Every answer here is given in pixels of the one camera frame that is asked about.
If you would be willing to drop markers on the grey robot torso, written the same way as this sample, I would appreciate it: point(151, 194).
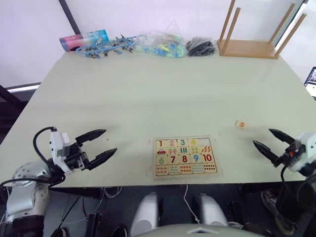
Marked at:
point(197, 230)

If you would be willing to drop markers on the yellow number 4 tile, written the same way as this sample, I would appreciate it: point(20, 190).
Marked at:
point(194, 142)

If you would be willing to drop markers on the orange leaves picture tile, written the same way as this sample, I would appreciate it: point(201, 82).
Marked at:
point(206, 148)

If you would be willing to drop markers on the blue stripes picture tile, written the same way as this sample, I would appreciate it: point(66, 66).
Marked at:
point(198, 168)

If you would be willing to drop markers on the wooden peg rack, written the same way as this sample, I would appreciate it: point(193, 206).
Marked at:
point(247, 48)

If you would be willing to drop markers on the red number 1 tile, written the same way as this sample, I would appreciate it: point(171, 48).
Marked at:
point(161, 143)

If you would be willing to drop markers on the wooden number puzzle board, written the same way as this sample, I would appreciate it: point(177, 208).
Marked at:
point(155, 158)

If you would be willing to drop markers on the teal tissue pack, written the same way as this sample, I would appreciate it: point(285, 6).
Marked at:
point(98, 35)

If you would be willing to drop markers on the red number 7 tile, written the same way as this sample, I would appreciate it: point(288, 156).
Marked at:
point(173, 159)

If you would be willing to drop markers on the black dots picture tile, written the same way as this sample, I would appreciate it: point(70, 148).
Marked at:
point(210, 167)

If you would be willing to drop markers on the ice creams picture tile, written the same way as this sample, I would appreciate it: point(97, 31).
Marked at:
point(172, 150)

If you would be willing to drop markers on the orange dots picture tile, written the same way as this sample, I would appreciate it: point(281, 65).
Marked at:
point(186, 168)

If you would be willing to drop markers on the six items picture tile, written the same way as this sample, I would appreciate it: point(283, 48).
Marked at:
point(162, 169)

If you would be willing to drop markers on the clear bag of colourful pieces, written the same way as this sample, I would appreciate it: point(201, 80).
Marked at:
point(163, 45)

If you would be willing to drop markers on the red car picture tile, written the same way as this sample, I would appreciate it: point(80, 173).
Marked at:
point(161, 151)

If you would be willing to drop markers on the white robot right leg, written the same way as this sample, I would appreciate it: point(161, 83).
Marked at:
point(211, 212)

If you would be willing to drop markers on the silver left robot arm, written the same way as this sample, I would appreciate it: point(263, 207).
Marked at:
point(23, 195)

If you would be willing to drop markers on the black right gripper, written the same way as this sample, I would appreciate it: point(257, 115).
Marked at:
point(292, 154)

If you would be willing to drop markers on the white robot left leg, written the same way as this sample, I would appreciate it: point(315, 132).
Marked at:
point(145, 214)

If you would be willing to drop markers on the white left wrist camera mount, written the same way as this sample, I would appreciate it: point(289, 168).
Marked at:
point(58, 150)

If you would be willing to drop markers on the green bars picture tile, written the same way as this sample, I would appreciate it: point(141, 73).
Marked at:
point(183, 150)

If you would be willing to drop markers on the white robot leg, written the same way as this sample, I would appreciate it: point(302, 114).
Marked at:
point(211, 212)
point(145, 214)

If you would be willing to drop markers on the red number 10 tile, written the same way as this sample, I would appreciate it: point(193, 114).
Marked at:
point(208, 157)

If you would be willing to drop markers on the pink cylindrical pack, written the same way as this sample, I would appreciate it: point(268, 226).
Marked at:
point(70, 42)

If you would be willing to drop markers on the orange number 5 tile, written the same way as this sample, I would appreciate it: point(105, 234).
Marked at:
point(241, 124)

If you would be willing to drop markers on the teal number 3 tile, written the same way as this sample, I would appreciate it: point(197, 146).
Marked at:
point(182, 142)

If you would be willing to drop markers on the bag of black parts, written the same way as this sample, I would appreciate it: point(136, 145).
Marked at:
point(200, 47)

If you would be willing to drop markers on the blue clip hanger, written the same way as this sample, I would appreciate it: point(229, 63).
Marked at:
point(103, 48)

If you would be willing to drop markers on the green number 6 tile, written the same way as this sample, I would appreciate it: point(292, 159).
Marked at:
point(161, 160)

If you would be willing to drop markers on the yellow shapes picture tile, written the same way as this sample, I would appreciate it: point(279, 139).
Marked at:
point(195, 149)

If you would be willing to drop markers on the blue fish picture tile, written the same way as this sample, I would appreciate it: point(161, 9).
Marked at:
point(174, 169)

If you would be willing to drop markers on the dark window frame post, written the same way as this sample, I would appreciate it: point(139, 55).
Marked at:
point(70, 16)

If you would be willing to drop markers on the person's dark sneaker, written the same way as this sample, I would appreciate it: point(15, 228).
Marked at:
point(276, 209)

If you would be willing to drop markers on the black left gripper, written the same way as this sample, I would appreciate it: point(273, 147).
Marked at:
point(77, 158)

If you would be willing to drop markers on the pink number 2 tile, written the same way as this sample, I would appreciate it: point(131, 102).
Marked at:
point(172, 143)

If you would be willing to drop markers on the blue number 9 tile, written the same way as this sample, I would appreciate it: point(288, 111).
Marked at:
point(196, 158)

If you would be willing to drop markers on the red number 8 tile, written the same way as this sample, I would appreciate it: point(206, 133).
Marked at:
point(184, 158)

